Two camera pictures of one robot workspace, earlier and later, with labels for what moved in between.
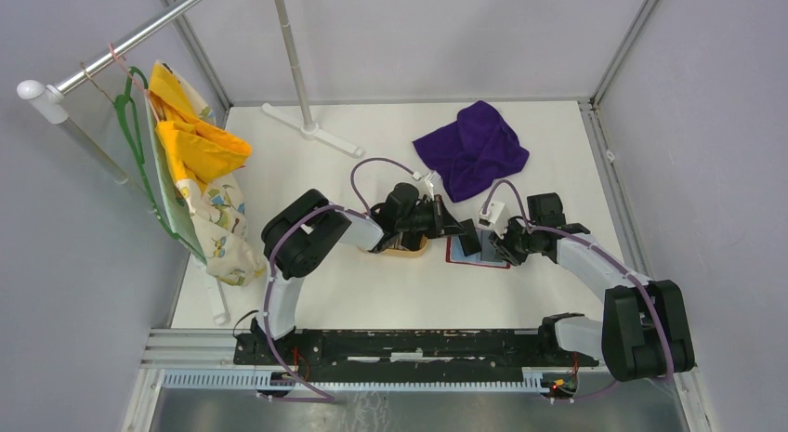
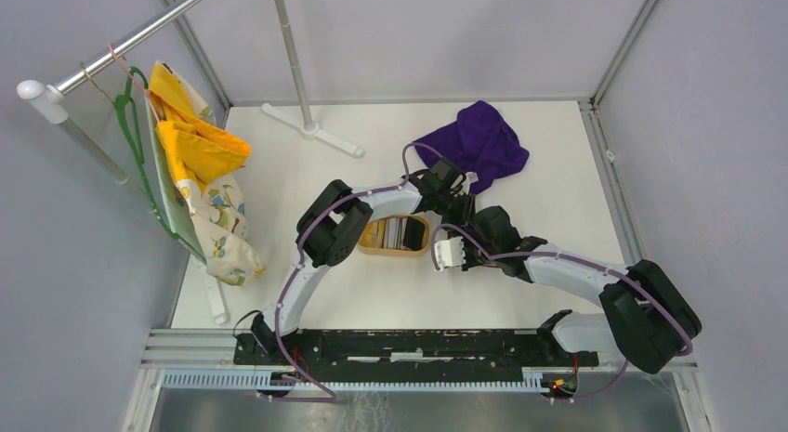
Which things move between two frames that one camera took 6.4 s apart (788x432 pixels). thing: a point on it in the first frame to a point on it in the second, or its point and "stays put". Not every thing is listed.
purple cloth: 478,146 stays put
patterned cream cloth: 213,222 stays put
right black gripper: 503,245 to 467,259
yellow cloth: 195,150 stays put
